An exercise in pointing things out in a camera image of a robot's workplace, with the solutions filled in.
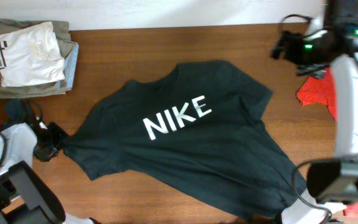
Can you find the folded olive green garment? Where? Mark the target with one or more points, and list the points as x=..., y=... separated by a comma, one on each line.
x=60, y=29

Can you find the folded white t-shirt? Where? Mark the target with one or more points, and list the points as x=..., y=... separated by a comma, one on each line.
x=30, y=56

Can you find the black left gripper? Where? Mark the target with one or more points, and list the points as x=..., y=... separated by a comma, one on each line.
x=46, y=154

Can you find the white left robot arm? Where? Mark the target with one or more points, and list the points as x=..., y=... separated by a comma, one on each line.
x=24, y=196

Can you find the dark green Nike t-shirt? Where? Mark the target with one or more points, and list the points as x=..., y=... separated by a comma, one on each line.
x=199, y=130

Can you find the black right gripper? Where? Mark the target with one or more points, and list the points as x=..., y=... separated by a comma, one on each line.
x=297, y=40

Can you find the red printed t-shirt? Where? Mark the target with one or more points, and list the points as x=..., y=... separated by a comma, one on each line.
x=320, y=91

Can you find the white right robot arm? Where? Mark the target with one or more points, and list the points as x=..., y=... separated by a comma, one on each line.
x=331, y=41

